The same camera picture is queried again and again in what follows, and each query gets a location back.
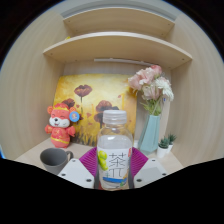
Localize pink and white flower bouquet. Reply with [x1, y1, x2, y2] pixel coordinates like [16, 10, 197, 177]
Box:
[127, 64, 175, 117]

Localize white light bar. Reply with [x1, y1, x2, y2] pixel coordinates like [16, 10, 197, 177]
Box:
[93, 57, 155, 67]

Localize grey mug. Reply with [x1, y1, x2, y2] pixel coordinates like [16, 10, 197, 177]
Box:
[39, 147, 75, 176]

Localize clear plastic drink bottle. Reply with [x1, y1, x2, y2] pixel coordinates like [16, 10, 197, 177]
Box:
[96, 109, 135, 191]

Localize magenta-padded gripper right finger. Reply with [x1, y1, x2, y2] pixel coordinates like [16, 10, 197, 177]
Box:
[128, 147, 169, 189]

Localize yellow poppy flower painting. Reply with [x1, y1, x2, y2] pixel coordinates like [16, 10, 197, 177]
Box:
[52, 73, 139, 148]

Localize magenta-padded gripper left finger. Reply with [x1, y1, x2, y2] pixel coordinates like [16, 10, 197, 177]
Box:
[56, 147, 100, 190]

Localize wide wooden shelf board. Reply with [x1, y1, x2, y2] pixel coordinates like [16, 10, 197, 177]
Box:
[42, 31, 194, 71]

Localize red plush toy figure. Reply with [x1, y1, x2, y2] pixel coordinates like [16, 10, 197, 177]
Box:
[44, 102, 81, 150]

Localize teal faceted vase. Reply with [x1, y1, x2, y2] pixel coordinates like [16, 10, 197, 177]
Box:
[137, 113, 162, 155]

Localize short wooden shelf board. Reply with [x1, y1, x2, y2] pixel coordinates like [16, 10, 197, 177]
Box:
[62, 6, 176, 39]

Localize small potted succulent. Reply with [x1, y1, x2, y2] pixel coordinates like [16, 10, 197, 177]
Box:
[156, 136, 171, 160]
[166, 133, 178, 153]

